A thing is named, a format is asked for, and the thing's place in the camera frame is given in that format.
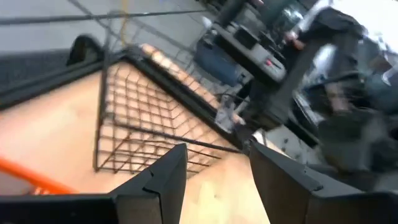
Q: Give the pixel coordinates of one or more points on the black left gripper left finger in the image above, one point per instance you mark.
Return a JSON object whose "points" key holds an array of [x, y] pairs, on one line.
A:
{"points": [[149, 199]]}

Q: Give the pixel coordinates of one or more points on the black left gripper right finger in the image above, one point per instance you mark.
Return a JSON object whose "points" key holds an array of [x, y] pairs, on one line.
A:
{"points": [[295, 199]]}

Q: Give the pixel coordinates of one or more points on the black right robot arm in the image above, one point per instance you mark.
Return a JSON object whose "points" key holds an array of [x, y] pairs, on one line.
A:
{"points": [[345, 140]]}

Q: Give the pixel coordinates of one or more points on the orange plastic basket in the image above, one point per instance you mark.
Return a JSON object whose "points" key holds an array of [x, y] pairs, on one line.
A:
{"points": [[31, 177]]}

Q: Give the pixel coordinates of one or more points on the grey side desk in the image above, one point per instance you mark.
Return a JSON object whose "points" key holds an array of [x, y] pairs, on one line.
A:
{"points": [[255, 53]]}

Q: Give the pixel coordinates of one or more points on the blue grey bin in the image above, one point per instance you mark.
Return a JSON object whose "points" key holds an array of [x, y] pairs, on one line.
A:
{"points": [[217, 62]]}

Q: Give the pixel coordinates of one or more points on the person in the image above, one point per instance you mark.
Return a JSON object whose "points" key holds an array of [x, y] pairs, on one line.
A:
{"points": [[329, 25]]}

